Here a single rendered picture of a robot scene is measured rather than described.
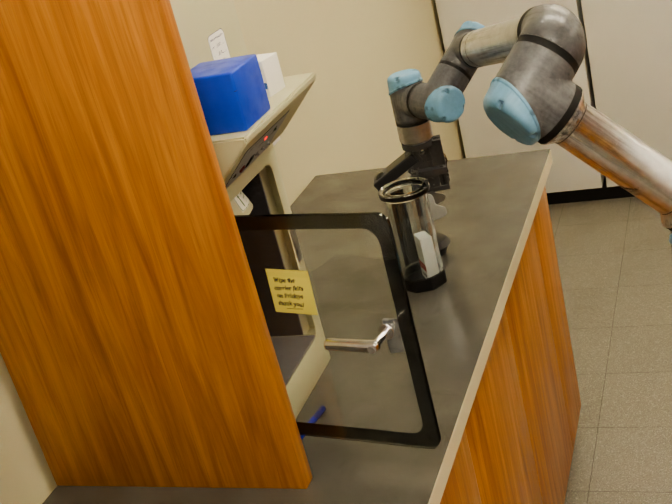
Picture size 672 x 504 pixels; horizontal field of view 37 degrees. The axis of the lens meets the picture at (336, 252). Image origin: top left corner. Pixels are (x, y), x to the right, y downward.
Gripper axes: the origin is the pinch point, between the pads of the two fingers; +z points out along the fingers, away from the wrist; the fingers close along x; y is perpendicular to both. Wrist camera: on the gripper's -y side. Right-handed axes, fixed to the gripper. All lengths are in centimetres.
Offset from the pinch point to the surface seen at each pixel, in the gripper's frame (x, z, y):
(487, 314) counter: -33.9, 7.4, 10.1
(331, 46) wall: 115, -20, -24
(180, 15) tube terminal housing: -58, -66, -26
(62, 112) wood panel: -76, -59, -42
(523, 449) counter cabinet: -20, 51, 12
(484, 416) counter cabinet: -43, 25, 6
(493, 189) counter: 31.5, 7.3, 17.0
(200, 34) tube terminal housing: -54, -62, -25
